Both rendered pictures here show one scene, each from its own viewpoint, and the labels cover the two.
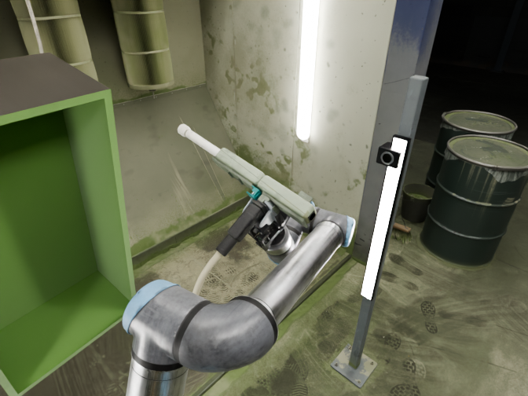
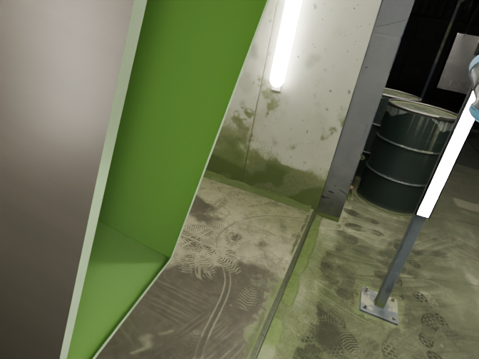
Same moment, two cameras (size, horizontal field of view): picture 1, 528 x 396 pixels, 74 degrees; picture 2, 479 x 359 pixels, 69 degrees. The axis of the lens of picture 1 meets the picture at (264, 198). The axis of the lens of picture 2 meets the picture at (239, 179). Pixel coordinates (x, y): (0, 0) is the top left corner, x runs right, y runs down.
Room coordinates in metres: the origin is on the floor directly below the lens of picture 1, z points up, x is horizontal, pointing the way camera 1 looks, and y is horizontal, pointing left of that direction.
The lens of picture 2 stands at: (0.26, 0.93, 1.30)
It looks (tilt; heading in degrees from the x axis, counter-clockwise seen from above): 25 degrees down; 334
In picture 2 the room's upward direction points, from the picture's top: 11 degrees clockwise
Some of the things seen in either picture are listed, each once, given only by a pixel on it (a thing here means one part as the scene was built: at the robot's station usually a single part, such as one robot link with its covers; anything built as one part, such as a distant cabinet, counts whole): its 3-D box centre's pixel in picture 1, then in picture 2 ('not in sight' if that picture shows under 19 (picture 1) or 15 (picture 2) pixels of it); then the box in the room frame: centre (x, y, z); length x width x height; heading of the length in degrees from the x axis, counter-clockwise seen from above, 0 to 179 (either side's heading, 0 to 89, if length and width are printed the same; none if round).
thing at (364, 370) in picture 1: (353, 364); (378, 305); (1.23, -0.53, 0.01); 0.20 x 0.20 x 0.01; 47
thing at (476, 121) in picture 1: (478, 122); (390, 94); (2.92, -1.85, 0.86); 0.54 x 0.54 x 0.01
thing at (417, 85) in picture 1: (377, 259); (439, 172); (1.23, -0.53, 0.82); 0.05 x 0.05 x 1.64; 47
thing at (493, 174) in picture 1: (471, 201); (404, 157); (2.31, -1.62, 0.44); 0.59 x 0.58 x 0.89; 151
